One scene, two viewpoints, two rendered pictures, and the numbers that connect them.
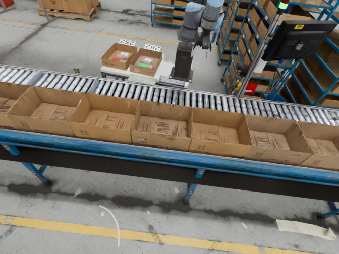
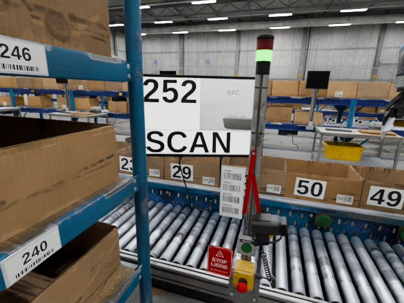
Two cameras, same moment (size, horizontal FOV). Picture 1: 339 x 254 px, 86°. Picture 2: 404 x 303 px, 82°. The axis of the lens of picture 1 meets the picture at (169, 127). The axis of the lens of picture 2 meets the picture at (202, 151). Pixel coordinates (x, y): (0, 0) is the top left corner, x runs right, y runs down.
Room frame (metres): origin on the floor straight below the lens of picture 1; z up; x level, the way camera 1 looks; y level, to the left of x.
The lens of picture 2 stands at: (2.39, -0.61, 1.50)
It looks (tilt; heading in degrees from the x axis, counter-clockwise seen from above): 15 degrees down; 198
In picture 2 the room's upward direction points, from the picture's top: 1 degrees clockwise
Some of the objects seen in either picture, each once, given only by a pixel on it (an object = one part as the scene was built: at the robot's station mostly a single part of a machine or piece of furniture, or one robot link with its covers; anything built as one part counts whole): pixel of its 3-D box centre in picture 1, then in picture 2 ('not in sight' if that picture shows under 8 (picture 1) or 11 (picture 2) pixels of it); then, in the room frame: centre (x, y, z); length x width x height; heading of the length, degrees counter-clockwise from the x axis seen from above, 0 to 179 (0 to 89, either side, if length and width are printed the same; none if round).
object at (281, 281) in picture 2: (226, 114); (281, 253); (1.32, -0.54, 0.72); 0.52 x 0.05 x 0.05; 1
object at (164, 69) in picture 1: (150, 64); not in sight; (1.98, 0.34, 0.74); 1.00 x 0.58 x 0.03; 86
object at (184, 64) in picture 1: (183, 61); not in sight; (1.86, -0.05, 0.91); 0.26 x 0.26 x 0.33; 86
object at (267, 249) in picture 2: (232, 115); (267, 250); (1.32, -0.60, 0.72); 0.52 x 0.05 x 0.05; 1
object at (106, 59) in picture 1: (120, 56); not in sight; (1.97, 0.70, 0.80); 0.38 x 0.28 x 0.10; 174
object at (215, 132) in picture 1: (217, 132); (317, 180); (0.86, -0.35, 0.96); 0.39 x 0.29 x 0.17; 91
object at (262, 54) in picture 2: (284, 2); (264, 50); (1.60, -0.68, 1.62); 0.05 x 0.05 x 0.06
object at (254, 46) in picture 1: (267, 50); not in sight; (2.26, -1.03, 0.99); 0.40 x 0.30 x 0.10; 178
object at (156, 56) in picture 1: (146, 61); not in sight; (1.93, 0.38, 0.80); 0.38 x 0.28 x 0.10; 174
